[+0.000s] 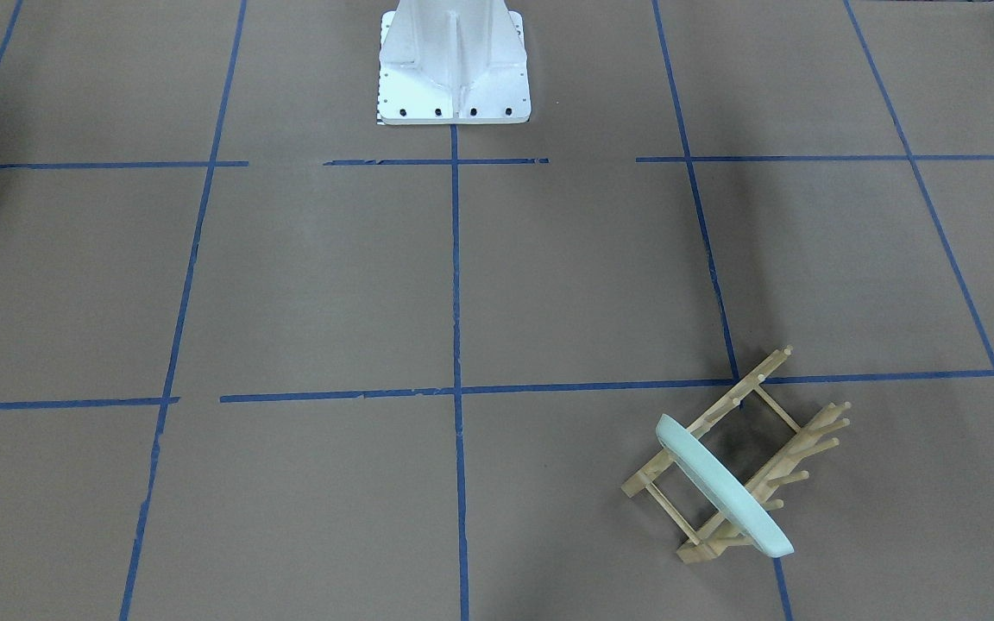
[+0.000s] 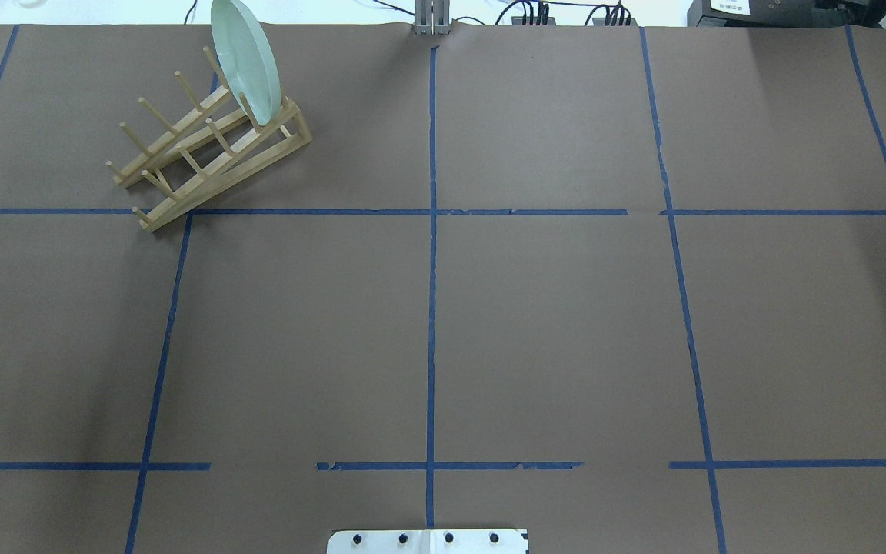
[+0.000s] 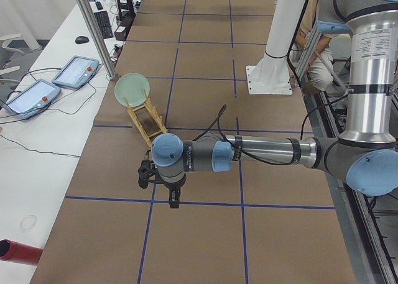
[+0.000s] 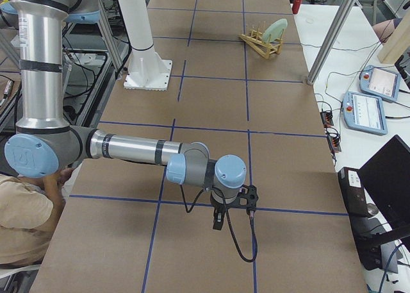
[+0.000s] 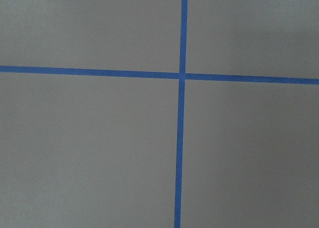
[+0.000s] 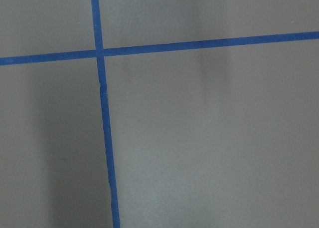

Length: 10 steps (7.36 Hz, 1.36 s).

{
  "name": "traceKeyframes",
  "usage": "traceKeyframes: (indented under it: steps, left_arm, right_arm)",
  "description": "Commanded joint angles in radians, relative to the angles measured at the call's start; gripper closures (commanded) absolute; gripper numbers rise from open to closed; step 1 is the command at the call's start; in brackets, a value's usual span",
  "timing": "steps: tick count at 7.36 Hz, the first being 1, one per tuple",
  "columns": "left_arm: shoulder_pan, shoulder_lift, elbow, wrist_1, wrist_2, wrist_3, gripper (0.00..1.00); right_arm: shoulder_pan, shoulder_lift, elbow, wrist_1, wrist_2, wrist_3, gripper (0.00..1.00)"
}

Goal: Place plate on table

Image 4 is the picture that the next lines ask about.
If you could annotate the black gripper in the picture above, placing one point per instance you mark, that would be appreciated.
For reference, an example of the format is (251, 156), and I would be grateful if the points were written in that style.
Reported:
(218, 208)

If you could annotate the light green plate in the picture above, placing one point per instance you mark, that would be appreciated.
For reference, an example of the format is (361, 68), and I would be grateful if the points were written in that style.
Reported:
(275, 31)

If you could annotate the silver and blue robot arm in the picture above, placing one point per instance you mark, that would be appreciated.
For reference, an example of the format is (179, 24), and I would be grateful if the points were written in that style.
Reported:
(45, 142)

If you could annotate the black box with label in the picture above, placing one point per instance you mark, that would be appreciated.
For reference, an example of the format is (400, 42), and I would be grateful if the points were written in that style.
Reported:
(353, 192)

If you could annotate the lower orange connector block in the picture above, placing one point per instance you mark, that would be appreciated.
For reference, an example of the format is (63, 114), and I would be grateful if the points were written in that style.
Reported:
(334, 142)

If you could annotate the orange connector block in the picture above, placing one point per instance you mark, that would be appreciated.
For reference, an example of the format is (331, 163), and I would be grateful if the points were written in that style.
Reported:
(327, 118)
(334, 142)

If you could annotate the upper orange connector block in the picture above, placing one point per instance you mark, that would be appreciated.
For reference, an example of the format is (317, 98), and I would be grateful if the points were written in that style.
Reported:
(327, 118)

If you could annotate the black laptop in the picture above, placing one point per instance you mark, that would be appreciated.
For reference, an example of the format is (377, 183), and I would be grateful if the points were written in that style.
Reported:
(385, 177)

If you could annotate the near teach pendant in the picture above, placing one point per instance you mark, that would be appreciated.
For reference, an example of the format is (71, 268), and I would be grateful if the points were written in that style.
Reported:
(363, 112)

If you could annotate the teach pendant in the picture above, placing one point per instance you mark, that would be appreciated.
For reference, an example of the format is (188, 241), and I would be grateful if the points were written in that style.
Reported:
(380, 82)
(363, 112)

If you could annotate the wooden dish rack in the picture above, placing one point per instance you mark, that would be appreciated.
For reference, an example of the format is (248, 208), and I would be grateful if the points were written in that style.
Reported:
(253, 39)

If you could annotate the person in beige shirt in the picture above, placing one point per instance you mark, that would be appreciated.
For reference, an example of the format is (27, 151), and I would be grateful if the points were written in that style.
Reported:
(30, 211)

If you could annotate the far teach pendant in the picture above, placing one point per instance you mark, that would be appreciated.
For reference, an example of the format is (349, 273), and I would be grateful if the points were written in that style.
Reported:
(380, 82)

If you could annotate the wooden board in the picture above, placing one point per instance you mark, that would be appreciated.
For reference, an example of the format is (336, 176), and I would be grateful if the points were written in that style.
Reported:
(397, 43)

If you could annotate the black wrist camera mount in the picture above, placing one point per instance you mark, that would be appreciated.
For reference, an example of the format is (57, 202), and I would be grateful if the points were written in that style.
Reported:
(247, 198)

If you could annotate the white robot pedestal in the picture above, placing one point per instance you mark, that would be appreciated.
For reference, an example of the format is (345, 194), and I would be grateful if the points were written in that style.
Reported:
(146, 70)

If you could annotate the aluminium frame post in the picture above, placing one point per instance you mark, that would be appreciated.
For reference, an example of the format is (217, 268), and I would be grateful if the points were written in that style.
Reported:
(330, 38)

